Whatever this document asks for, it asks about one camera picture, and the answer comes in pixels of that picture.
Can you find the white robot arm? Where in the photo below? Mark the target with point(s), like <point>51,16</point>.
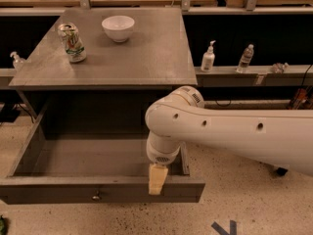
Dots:
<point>283,138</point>

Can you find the white ceramic bowl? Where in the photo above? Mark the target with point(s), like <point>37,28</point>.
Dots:
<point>118,28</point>

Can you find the grey top drawer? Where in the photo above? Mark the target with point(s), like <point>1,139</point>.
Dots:
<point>75,149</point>

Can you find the metal drawer knob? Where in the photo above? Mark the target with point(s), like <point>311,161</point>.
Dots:
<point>96,196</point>

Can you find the clear pump sanitizer bottle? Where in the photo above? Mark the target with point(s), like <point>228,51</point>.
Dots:
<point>17,60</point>

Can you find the grey drawer cabinet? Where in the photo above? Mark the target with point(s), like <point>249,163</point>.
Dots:
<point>154,59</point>

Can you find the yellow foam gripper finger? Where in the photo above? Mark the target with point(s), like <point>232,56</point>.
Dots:
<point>157,176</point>

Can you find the clear plastic water bottle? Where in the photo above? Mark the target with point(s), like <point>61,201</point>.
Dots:
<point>245,58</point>

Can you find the white pump lotion bottle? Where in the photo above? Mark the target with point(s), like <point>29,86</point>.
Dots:
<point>208,58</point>

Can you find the crushed soda can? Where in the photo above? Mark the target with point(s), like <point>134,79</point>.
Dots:
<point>70,38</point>

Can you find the crumpled clear wrapper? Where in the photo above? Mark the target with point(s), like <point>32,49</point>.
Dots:
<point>279,67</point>

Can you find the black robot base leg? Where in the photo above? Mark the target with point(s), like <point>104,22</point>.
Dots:
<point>281,171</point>

